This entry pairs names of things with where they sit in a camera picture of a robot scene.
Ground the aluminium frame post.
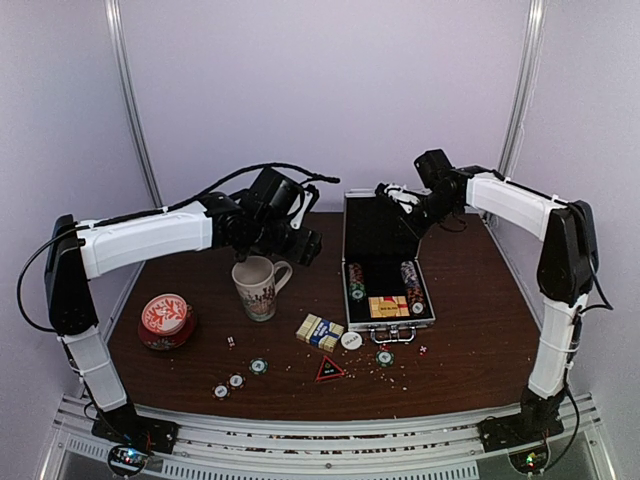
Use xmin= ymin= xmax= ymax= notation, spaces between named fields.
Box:
xmin=498 ymin=0 xmax=547 ymax=177
xmin=103 ymin=0 xmax=169 ymax=211

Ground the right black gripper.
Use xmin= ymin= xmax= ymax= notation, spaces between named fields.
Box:
xmin=392 ymin=189 xmax=461 ymax=240

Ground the green poker chip centre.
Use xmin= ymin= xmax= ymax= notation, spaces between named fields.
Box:
xmin=249 ymin=358 xmax=269 ymax=375

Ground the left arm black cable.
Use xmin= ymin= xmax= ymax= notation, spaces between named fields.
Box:
xmin=17 ymin=160 xmax=342 ymax=331

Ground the front aluminium rail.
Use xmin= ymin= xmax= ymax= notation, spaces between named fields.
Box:
xmin=35 ymin=394 xmax=623 ymax=479

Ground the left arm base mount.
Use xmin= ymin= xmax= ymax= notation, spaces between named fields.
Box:
xmin=91 ymin=417 xmax=179 ymax=478

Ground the yellow big blind button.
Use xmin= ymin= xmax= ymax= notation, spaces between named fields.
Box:
xmin=377 ymin=300 xmax=399 ymax=317

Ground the right aluminium frame post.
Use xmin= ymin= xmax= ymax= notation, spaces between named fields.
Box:
xmin=498 ymin=0 xmax=547 ymax=177

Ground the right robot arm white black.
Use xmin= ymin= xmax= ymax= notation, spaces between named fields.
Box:
xmin=384 ymin=149 xmax=612 ymax=442

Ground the green poker chip right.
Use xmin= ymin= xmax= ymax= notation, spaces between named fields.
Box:
xmin=375 ymin=350 xmax=395 ymax=368

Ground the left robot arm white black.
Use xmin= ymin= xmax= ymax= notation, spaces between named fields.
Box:
xmin=25 ymin=163 xmax=327 ymax=444

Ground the black red triangle all-in marker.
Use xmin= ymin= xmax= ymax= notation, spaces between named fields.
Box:
xmin=315 ymin=355 xmax=345 ymax=382

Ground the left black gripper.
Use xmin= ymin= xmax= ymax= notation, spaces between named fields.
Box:
xmin=251 ymin=215 xmax=322 ymax=266

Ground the aluminium poker case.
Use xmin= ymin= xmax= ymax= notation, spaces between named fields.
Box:
xmin=341 ymin=189 xmax=436 ymax=345

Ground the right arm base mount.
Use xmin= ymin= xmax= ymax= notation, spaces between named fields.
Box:
xmin=477 ymin=414 xmax=564 ymax=476

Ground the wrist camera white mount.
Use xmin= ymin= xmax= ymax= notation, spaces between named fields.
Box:
xmin=375 ymin=183 xmax=422 ymax=214
xmin=287 ymin=184 xmax=319 ymax=230

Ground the poker chip white centre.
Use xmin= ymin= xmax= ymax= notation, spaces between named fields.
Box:
xmin=228 ymin=373 xmax=246 ymax=390

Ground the green poker chip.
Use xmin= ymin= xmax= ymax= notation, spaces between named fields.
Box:
xmin=249 ymin=358 xmax=269 ymax=375
xmin=375 ymin=350 xmax=395 ymax=368

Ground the blue yellow card deck box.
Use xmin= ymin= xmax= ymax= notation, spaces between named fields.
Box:
xmin=295 ymin=314 xmax=345 ymax=353

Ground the green red chip stack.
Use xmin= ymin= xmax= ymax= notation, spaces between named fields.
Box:
xmin=348 ymin=262 xmax=366 ymax=302

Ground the left aluminium frame post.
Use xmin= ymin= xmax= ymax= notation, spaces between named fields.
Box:
xmin=103 ymin=0 xmax=169 ymax=211

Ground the white dealer button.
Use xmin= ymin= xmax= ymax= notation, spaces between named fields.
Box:
xmin=340 ymin=331 xmax=363 ymax=351

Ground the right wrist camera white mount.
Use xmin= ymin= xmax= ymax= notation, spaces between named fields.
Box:
xmin=375 ymin=183 xmax=422 ymax=214

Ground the poker chip front left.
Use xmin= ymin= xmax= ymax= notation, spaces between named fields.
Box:
xmin=211 ymin=384 xmax=230 ymax=400

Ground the red patterned bowl with lid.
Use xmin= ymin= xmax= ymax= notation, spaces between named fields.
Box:
xmin=137 ymin=293 xmax=197 ymax=351

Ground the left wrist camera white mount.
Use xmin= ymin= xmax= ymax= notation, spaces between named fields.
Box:
xmin=287 ymin=184 xmax=319 ymax=230

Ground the blue purple chip stack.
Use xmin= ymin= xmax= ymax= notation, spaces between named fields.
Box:
xmin=400 ymin=261 xmax=426 ymax=315

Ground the red yellow card deck box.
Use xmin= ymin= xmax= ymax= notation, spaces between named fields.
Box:
xmin=368 ymin=295 xmax=410 ymax=318

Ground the white decorated mug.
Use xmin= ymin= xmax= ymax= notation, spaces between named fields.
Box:
xmin=231 ymin=256 xmax=293 ymax=322

